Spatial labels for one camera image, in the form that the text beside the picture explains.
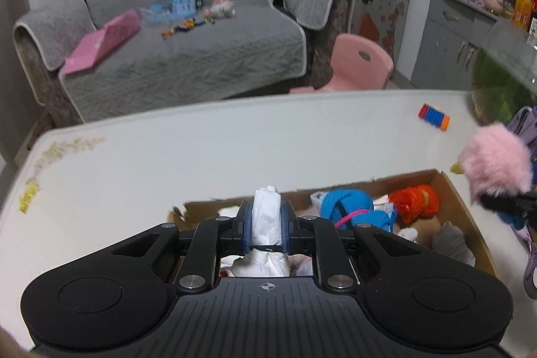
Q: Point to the pink toy laptop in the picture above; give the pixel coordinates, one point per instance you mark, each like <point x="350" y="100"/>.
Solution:
<point x="100" y="43"/>

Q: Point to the white cloth item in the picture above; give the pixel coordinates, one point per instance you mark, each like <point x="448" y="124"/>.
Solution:
<point x="266" y="211"/>

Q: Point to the pink fluffy ball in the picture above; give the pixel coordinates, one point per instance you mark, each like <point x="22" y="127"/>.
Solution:
<point x="495" y="161"/>

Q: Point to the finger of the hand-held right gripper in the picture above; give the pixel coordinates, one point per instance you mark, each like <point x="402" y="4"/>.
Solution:
<point x="512" y="203"/>

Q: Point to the brown cardboard box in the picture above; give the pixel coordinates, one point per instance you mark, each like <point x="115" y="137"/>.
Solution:
<point x="455" y="207"/>

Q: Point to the orange mesh bundle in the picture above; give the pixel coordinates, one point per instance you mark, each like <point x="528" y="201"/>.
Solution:
<point x="413" y="200"/>

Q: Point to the large glass jar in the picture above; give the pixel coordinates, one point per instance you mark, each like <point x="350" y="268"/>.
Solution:
<point x="499" y="89"/>

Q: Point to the white desktop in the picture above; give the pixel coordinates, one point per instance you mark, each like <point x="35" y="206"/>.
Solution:
<point x="168" y="156"/>

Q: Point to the blue toy castle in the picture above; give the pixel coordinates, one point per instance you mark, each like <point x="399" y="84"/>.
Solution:
<point x="184" y="3"/>

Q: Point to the orange drink bottle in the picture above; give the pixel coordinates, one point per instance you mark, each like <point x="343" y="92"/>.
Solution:
<point x="523" y="5"/>

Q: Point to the pink plastic chair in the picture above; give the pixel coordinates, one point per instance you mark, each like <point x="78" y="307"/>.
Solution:
<point x="356" y="64"/>

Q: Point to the white plush toy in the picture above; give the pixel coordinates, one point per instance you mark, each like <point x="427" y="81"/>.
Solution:
<point x="220" y="8"/>

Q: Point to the row of colourful blocks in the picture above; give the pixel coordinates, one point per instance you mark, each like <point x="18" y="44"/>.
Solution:
<point x="434" y="117"/>

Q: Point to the light grey sock bundle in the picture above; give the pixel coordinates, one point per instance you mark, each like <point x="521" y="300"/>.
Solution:
<point x="451" y="242"/>

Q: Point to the light blue plastic toy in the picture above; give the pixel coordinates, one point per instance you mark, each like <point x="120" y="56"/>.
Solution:
<point x="155" y="12"/>

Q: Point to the small white sock bundle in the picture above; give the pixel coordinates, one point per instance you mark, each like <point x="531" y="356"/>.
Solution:
<point x="407" y="234"/>

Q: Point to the grey door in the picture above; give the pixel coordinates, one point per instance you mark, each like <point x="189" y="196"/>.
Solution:
<point x="10" y="47"/>

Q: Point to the grey covered sofa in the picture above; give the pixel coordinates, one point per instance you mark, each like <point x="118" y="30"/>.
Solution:
<point x="209" y="60"/>

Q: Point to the brown cloth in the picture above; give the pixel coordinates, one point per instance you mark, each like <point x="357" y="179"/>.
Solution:
<point x="40" y="129"/>

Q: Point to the small colourful toy pieces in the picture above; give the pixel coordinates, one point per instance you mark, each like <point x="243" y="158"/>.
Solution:
<point x="184" y="26"/>

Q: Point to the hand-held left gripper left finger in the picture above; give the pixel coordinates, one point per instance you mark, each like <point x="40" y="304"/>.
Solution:
<point x="246" y="228"/>

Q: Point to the grey cabinet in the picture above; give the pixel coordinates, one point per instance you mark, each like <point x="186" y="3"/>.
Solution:
<point x="444" y="47"/>

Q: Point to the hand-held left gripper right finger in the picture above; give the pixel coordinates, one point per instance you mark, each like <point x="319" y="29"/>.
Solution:
<point x="287" y="228"/>

